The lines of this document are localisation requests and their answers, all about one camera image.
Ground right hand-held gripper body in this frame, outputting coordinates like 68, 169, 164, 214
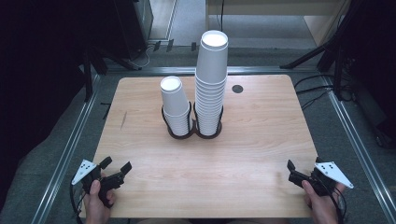
288, 161, 355, 197

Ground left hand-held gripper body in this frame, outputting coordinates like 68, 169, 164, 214
71, 159, 126, 209

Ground black double cup holder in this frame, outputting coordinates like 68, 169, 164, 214
161, 101, 224, 140

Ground tall stack of paper cups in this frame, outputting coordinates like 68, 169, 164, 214
194, 30, 229, 137

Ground person's left hand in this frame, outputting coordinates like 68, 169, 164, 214
83, 179, 117, 224

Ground person's right hand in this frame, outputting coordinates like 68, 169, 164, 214
301, 179, 347, 224

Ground short stack of paper cups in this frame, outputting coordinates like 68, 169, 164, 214
160, 76, 192, 137

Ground black metal stand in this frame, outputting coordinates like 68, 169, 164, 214
81, 46, 143, 103

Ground black tripod stand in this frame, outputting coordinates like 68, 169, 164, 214
279, 0, 396, 101

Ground dark computer tower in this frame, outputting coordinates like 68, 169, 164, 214
113, 0, 154, 61

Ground light wooden furniture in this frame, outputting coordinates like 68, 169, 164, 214
205, 0, 353, 47

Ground right hand-held gripper cable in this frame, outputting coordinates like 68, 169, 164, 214
323, 180, 348, 222

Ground hand-held gripper cable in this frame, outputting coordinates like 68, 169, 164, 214
68, 176, 87, 224
323, 180, 348, 222

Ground long metal floor rail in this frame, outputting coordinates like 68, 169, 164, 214
31, 74, 101, 224
321, 76, 396, 224
106, 65, 318, 76

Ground left hand-held gripper cable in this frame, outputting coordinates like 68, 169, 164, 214
68, 176, 87, 224

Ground black floor cables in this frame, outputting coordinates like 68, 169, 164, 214
293, 74, 356, 110

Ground white floor cable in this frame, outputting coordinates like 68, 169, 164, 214
130, 43, 157, 68

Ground black hanging cable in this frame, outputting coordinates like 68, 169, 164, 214
219, 0, 225, 32

